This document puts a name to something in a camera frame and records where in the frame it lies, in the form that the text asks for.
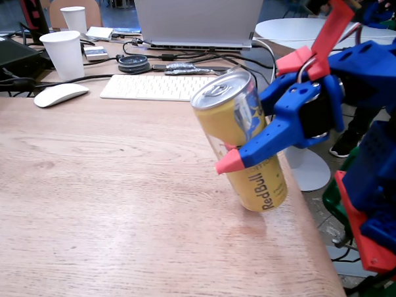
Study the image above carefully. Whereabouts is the dark round lid stack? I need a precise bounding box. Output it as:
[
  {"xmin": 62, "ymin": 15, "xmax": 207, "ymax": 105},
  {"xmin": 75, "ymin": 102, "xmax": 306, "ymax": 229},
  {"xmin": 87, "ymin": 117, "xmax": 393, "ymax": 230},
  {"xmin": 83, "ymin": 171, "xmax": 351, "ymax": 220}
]
[{"xmin": 117, "ymin": 54, "xmax": 152, "ymax": 75}]

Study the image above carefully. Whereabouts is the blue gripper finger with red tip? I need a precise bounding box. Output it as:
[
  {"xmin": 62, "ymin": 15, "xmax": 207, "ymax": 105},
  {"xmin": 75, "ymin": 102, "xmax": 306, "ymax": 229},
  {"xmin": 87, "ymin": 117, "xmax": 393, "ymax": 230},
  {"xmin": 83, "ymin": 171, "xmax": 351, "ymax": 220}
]
[
  {"xmin": 258, "ymin": 71, "xmax": 307, "ymax": 120},
  {"xmin": 215, "ymin": 78, "xmax": 332, "ymax": 180}
]

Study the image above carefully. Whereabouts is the blue gripper body black motor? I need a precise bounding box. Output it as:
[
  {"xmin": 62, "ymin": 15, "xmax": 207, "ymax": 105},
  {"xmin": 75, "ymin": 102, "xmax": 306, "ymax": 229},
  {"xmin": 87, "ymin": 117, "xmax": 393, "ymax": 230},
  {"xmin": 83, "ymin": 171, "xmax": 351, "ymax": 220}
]
[{"xmin": 298, "ymin": 73, "xmax": 349, "ymax": 141}]

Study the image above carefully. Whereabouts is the black box device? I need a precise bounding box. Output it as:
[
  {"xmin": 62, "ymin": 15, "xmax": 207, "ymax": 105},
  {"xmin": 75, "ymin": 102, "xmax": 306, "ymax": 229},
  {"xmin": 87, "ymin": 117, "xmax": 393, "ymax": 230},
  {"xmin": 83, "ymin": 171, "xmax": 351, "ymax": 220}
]
[{"xmin": 0, "ymin": 38, "xmax": 51, "ymax": 80}]

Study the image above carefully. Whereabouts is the white flat adapter box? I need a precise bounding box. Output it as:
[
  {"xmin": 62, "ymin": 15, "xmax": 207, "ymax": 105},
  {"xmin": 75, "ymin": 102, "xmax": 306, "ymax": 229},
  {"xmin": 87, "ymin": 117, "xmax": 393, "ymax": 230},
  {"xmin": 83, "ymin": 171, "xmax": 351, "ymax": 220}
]
[{"xmin": 85, "ymin": 25, "xmax": 114, "ymax": 42}]

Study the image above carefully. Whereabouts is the white laptop cable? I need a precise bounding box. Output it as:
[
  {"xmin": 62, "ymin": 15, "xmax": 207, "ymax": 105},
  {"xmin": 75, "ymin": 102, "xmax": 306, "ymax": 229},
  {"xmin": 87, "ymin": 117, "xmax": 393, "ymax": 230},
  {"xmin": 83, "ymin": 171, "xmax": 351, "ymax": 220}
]
[{"xmin": 250, "ymin": 37, "xmax": 278, "ymax": 85}]

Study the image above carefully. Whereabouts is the brown chair back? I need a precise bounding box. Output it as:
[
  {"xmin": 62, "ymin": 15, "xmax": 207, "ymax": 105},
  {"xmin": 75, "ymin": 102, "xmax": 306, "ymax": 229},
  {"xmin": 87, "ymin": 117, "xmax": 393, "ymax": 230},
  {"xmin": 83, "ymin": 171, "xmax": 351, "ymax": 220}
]
[{"xmin": 47, "ymin": 0, "xmax": 105, "ymax": 32}]

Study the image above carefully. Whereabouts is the silver laptop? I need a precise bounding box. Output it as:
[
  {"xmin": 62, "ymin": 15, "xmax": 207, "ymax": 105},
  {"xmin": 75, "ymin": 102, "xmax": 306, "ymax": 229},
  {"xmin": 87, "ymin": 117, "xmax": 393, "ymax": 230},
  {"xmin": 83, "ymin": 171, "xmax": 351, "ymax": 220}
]
[{"xmin": 128, "ymin": 0, "xmax": 265, "ymax": 55}]

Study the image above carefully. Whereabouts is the black desk cable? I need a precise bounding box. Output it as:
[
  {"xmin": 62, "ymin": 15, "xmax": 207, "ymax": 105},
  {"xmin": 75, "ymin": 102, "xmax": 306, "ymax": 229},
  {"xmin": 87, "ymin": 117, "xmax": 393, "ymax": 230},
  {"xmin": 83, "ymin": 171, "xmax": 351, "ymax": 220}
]
[{"xmin": 0, "ymin": 68, "xmax": 112, "ymax": 95}]

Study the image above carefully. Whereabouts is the large white paper cup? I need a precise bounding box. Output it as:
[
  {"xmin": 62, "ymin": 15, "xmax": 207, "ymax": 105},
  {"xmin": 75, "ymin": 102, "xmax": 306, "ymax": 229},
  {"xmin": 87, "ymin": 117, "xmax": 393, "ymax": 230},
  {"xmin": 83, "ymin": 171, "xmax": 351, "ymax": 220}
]
[{"xmin": 37, "ymin": 28, "xmax": 88, "ymax": 82}]

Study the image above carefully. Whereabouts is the black sneaker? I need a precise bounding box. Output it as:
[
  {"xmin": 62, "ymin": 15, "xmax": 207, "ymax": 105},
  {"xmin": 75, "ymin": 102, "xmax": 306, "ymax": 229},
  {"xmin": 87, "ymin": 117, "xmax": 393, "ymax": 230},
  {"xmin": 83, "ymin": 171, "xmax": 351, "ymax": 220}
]
[{"xmin": 328, "ymin": 129, "xmax": 363, "ymax": 160}]

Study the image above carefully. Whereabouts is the round white pedestal table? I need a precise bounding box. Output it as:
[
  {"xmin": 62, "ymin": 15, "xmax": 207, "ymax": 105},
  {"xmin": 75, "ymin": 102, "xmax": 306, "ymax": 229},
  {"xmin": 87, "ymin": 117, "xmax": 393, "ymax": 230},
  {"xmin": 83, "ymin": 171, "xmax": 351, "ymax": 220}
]
[{"xmin": 248, "ymin": 15, "xmax": 396, "ymax": 196}]

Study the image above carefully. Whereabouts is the yellow Red Bull can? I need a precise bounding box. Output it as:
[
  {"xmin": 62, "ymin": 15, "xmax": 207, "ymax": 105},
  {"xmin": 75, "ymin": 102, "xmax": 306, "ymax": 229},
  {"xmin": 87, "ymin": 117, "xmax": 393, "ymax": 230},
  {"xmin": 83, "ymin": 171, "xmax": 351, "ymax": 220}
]
[{"xmin": 185, "ymin": 67, "xmax": 294, "ymax": 214}]

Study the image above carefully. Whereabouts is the thick black laptop cable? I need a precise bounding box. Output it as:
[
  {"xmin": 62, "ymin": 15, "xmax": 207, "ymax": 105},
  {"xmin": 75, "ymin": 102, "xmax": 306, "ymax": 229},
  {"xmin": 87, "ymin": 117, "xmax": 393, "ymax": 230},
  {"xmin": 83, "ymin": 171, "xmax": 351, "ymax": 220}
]
[{"xmin": 121, "ymin": 39, "xmax": 276, "ymax": 71}]

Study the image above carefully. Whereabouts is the small silver device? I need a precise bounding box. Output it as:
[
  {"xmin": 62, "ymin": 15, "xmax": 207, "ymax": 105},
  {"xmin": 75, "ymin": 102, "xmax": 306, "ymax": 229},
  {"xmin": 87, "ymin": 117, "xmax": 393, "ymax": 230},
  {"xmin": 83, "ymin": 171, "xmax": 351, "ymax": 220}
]
[{"xmin": 82, "ymin": 45, "xmax": 110, "ymax": 62}]

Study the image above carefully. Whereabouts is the black bottle with red letter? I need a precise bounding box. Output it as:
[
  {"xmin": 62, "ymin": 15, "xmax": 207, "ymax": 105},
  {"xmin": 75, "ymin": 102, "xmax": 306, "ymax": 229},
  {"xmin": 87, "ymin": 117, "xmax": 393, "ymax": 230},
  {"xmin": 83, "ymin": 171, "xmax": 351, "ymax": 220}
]
[{"xmin": 14, "ymin": 0, "xmax": 51, "ymax": 37}]

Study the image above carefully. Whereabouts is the white keyboard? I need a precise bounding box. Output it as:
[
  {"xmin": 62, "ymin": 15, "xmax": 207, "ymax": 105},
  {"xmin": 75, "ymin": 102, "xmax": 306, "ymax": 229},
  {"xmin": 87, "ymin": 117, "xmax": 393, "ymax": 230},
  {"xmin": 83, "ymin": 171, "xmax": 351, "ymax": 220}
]
[{"xmin": 100, "ymin": 71, "xmax": 218, "ymax": 104}]

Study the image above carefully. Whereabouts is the small white paper cup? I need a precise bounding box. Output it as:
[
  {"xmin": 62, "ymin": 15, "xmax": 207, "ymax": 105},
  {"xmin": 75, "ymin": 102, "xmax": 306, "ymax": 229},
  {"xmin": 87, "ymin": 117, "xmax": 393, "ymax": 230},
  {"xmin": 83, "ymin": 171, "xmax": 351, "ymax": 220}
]
[{"xmin": 58, "ymin": 5, "xmax": 89, "ymax": 35}]

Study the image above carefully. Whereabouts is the red robot base plate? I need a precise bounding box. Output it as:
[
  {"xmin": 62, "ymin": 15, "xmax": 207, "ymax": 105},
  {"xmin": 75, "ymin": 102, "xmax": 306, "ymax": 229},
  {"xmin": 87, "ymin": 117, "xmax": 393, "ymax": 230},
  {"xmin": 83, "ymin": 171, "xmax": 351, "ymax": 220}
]
[{"xmin": 330, "ymin": 170, "xmax": 396, "ymax": 275}]

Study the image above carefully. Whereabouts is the silver foil packet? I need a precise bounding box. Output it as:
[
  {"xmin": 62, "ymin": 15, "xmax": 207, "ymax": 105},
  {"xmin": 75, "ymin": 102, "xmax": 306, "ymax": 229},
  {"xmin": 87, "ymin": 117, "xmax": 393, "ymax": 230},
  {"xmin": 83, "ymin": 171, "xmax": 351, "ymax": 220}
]
[{"xmin": 164, "ymin": 62, "xmax": 234, "ymax": 78}]

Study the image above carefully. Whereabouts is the white computer mouse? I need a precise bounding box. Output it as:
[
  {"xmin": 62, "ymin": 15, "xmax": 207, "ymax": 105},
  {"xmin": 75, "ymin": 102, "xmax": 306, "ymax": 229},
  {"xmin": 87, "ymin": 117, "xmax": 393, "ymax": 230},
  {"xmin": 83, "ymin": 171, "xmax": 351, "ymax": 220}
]
[{"xmin": 33, "ymin": 81, "xmax": 90, "ymax": 111}]

